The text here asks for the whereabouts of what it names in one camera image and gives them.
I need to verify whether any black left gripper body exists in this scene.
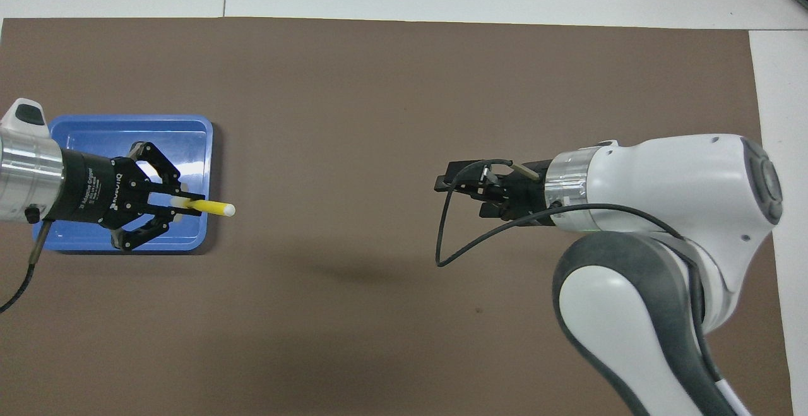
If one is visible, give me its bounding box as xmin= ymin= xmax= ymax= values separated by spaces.
xmin=43 ymin=149 xmax=152 ymax=229

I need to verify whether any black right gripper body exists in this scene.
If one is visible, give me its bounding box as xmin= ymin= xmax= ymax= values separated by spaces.
xmin=502 ymin=159 xmax=557 ymax=226

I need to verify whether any yellow pen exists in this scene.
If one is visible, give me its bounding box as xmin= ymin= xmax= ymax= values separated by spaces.
xmin=167 ymin=196 xmax=237 ymax=218

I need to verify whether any blue plastic tray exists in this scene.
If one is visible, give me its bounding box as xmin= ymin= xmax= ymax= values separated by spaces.
xmin=33 ymin=114 xmax=214 ymax=253

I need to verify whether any brown table mat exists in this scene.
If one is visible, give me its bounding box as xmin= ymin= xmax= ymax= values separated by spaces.
xmin=0 ymin=17 xmax=795 ymax=416

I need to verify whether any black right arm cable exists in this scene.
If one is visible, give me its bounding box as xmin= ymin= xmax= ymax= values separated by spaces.
xmin=435 ymin=158 xmax=724 ymax=380

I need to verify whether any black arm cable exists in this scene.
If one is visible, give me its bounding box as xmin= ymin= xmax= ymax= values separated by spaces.
xmin=435 ymin=158 xmax=724 ymax=380
xmin=0 ymin=210 xmax=55 ymax=315

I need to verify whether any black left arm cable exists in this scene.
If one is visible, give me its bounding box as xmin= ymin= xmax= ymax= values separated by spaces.
xmin=0 ymin=210 xmax=55 ymax=315

